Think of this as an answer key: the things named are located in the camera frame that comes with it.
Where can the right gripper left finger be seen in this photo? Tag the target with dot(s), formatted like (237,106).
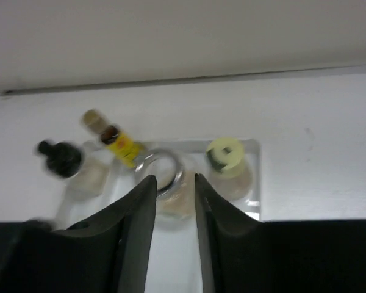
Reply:
(106,252)

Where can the wide glass jar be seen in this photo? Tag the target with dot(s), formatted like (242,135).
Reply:
(175,175)

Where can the cream cap spice bottle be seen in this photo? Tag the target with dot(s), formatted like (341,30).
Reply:
(229,172)

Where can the black knob spice bottle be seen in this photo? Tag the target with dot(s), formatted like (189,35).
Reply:
(85,175)

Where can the yellow liquid bottle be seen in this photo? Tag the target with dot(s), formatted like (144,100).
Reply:
(113,138)

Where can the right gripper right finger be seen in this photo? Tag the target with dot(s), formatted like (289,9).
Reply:
(241,254)

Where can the white divided tray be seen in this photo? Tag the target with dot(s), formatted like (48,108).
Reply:
(174,263)

